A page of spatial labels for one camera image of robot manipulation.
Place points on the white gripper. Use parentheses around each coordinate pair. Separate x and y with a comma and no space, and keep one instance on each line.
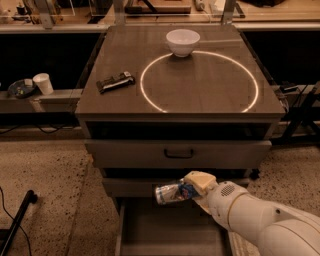
(222,199)

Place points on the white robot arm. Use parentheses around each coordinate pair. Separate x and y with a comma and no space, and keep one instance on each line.
(275,229)

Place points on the open bottom drawer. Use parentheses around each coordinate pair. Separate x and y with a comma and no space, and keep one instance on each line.
(179,229)

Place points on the grey drawer cabinet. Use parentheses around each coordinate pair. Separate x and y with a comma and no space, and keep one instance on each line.
(218,92)

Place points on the black stand at right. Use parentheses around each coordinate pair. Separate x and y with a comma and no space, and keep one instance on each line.
(302,116)

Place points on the dark snack bar wrapper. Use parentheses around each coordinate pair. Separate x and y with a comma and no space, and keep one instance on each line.
(114,82)

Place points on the white ceramic bowl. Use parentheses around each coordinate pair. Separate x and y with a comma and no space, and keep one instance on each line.
(182,42)

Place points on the grey side ledge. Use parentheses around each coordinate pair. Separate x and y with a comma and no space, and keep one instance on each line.
(59,101)

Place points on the black pole on floor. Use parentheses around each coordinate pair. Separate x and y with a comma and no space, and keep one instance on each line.
(7,235)

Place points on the white paper cup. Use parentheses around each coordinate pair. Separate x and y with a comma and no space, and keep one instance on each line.
(43,82)

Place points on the dark round plate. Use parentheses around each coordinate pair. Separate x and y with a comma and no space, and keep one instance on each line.
(22,88)

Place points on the back workbench shelf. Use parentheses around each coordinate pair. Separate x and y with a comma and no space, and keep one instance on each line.
(251,15)

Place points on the middle drawer with handle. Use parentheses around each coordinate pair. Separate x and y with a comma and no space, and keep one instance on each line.
(123,188)

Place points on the drawer with handle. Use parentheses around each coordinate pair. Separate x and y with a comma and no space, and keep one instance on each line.
(191,154)
(123,188)

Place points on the top drawer with handle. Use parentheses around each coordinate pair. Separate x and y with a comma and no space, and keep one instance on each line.
(191,154)

